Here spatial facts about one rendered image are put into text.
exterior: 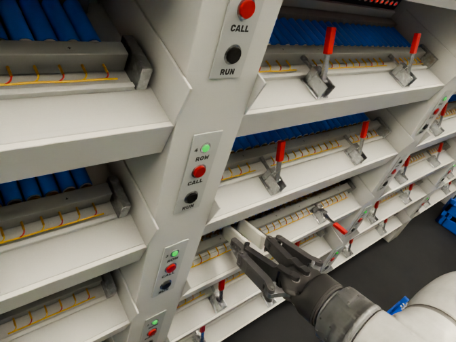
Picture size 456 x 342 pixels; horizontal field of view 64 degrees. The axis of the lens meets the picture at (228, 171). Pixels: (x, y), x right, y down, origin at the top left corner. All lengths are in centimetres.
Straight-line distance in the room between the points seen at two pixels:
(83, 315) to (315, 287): 36
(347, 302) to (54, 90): 44
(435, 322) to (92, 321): 49
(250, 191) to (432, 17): 58
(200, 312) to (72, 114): 64
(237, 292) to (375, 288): 85
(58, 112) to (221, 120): 17
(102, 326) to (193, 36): 46
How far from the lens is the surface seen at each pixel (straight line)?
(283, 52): 53
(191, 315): 88
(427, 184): 177
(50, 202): 48
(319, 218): 93
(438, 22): 96
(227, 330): 112
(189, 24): 34
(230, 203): 58
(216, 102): 39
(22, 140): 32
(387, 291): 170
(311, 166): 74
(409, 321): 56
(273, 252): 67
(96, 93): 37
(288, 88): 52
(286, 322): 137
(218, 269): 73
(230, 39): 36
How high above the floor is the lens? 107
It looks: 36 degrees down
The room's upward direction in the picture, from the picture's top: 19 degrees clockwise
